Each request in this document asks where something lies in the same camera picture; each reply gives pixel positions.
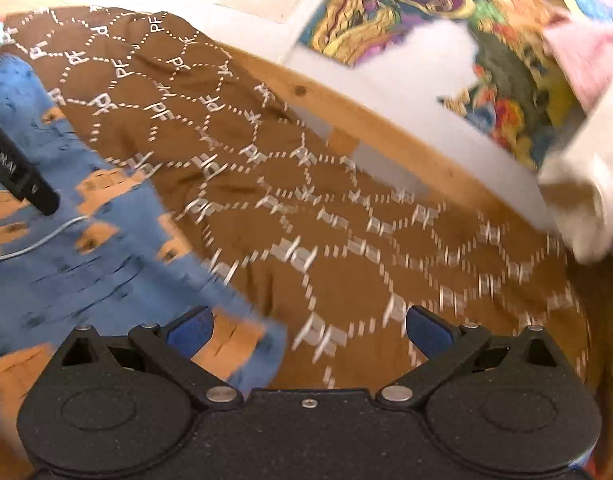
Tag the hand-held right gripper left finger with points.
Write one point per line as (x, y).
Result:
(191, 335)

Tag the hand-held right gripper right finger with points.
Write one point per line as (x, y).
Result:
(431, 334)

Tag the blue pants with orange print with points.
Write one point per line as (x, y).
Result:
(111, 270)

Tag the brown monogram blanket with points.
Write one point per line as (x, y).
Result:
(336, 260)

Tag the white hanging garment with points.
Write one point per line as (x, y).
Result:
(601, 185)

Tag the pink cloth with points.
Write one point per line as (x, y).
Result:
(591, 55)

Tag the wooden bed frame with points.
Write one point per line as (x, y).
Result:
(386, 135)

